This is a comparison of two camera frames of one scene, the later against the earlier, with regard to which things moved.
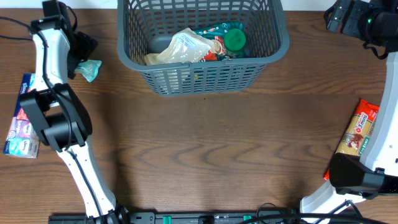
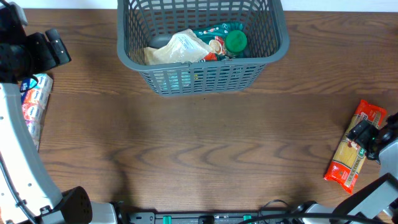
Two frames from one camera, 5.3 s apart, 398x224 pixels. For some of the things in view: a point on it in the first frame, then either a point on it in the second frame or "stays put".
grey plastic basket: x=263 y=22 stays put
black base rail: x=260 y=216 stays put
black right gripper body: x=357 y=21 -> x=367 y=139
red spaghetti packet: x=359 y=131 stays put
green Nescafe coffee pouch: x=215 y=34 stays put
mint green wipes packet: x=89 y=68 -> x=173 y=78
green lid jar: x=234 y=41 stays put
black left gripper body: x=79 y=41 -> x=42 y=56
